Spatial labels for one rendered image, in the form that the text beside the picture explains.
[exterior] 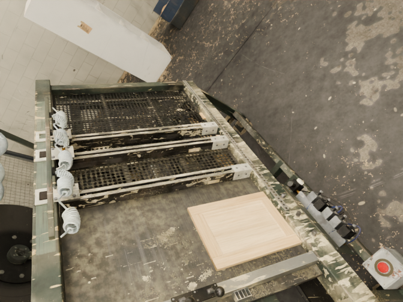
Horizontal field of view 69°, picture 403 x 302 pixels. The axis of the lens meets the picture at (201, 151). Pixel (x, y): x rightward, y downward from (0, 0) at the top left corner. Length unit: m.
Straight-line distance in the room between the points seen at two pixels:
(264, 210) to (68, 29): 3.83
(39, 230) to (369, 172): 2.17
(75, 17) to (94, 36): 0.34
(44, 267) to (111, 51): 3.95
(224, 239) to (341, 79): 1.92
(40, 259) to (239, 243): 0.86
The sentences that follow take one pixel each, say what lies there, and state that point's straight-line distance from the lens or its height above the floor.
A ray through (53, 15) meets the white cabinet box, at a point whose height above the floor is 1.76.
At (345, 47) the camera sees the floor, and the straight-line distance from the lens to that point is 3.10.
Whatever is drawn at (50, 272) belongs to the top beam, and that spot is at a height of 1.91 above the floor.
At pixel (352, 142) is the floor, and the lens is 2.65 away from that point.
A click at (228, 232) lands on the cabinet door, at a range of 1.54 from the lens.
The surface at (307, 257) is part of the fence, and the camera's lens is 1.57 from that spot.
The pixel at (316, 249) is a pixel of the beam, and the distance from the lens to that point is 1.61.
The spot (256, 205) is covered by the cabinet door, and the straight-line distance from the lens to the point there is 1.72.
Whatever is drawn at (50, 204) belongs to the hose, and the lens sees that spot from 1.31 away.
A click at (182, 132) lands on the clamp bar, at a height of 1.15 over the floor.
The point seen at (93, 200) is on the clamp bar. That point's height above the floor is 1.71.
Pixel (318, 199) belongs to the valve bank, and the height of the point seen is 0.73.
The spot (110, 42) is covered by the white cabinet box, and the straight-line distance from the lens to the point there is 4.86.
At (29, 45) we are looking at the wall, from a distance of 6.38.
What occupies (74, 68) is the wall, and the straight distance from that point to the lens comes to 6.52.
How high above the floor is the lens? 2.35
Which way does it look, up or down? 40 degrees down
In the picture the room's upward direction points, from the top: 68 degrees counter-clockwise
